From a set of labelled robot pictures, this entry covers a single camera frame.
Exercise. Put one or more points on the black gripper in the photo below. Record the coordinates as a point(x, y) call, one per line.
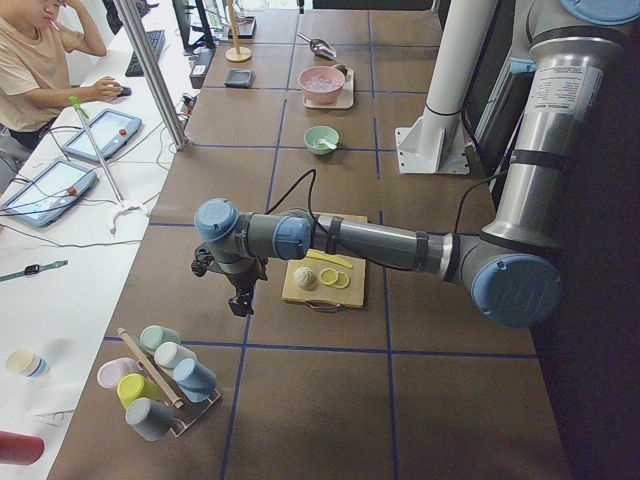
point(241, 281)

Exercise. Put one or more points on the white plastic spoon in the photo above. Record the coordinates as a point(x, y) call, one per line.
point(323, 143)

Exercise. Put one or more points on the clear ice cubes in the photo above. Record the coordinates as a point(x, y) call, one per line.
point(321, 84)

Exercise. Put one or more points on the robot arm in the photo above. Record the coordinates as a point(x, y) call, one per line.
point(507, 268)

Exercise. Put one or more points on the mint green bowl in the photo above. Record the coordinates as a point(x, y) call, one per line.
point(317, 132)

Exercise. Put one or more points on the pink bowl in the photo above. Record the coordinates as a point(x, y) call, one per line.
point(321, 99)

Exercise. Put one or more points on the metal ice scoop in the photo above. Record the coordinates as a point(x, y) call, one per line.
point(319, 47)

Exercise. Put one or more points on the person's hand on mouse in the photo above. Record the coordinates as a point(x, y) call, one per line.
point(106, 89)

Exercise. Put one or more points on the white steamed bun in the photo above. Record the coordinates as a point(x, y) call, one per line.
point(305, 279)

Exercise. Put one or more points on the yellow plastic knife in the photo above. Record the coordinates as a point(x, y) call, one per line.
point(330, 258)

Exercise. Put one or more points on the white cup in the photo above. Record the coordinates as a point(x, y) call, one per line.
point(169, 354)

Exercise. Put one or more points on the blue cup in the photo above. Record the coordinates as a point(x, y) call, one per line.
point(194, 379)

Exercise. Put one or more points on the upper lemon slice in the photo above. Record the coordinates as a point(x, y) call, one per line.
point(328, 276)

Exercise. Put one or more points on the sage green cup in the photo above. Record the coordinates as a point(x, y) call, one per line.
point(153, 336)

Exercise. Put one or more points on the bamboo cutting board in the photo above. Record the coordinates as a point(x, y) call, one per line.
point(352, 297)

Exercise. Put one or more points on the wooden cup rack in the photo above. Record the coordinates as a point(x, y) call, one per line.
point(185, 412)

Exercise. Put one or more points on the yellow cup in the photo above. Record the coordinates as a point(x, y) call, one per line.
point(134, 386)

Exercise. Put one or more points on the grey cup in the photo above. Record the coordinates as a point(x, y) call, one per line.
point(149, 418)

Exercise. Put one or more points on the pink cup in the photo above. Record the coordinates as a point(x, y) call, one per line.
point(110, 373)

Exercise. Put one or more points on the metal rod green clip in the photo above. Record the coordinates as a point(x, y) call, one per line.
point(122, 205)

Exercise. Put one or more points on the smartwatch green band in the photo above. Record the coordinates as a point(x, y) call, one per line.
point(33, 269)

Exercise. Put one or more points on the far teach pendant tablet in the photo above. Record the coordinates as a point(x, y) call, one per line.
point(111, 130)

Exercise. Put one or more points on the teach pendant tablet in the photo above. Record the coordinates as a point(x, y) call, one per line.
point(46, 197)
point(111, 130)

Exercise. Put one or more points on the near teach pendant tablet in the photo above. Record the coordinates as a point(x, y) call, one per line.
point(46, 197)

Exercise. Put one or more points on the paper cup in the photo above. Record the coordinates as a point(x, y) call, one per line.
point(26, 363)

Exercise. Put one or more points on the dark grey folded cloth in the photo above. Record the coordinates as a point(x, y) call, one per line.
point(239, 78)

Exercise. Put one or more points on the cream rectangular tray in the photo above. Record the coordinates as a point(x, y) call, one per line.
point(344, 100)

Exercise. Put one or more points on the black computer mouse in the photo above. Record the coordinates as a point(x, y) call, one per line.
point(125, 91)

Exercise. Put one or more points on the wooden stand round base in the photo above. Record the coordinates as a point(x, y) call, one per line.
point(238, 53)

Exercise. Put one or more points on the black power adapter box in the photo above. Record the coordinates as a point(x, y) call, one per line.
point(200, 64)

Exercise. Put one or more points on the green avocado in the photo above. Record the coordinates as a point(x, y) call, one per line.
point(342, 68)

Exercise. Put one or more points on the red cylinder bottle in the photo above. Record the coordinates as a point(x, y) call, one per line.
point(20, 449)

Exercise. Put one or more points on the person in orange shirt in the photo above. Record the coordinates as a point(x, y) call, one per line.
point(36, 37)

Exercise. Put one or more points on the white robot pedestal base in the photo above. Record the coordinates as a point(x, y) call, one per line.
point(435, 143)

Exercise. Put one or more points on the aluminium frame post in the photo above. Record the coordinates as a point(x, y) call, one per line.
point(134, 28)

